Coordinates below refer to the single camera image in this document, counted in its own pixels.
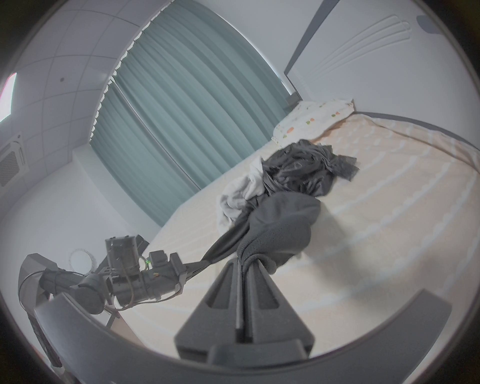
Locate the pile of clothes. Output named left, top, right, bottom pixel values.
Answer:
left=217, top=157, right=271, bottom=231

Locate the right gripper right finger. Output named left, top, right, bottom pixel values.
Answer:
left=244, top=259, right=316, bottom=358

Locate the ceiling light panel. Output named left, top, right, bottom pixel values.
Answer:
left=1, top=73, right=17, bottom=122

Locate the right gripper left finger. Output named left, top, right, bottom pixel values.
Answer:
left=174, top=258, right=246, bottom=361

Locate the black T-shirt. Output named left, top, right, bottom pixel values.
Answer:
left=200, top=192, right=322, bottom=275

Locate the black garment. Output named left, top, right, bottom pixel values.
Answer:
left=260, top=139, right=360, bottom=198

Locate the blue-green curtain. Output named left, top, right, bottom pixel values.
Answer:
left=89, top=80, right=201, bottom=227
left=112, top=0, right=301, bottom=190

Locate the white printed pillow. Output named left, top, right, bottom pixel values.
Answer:
left=272, top=98, right=355, bottom=145

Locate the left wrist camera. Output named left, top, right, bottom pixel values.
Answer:
left=149, top=250, right=170, bottom=268

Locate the bed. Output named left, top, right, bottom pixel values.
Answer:
left=122, top=0, right=479, bottom=357

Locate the white ceiling air conditioner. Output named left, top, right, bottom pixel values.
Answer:
left=0, top=132, right=30, bottom=188

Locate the grey bedside table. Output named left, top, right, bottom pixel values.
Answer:
left=287, top=84, right=304, bottom=110

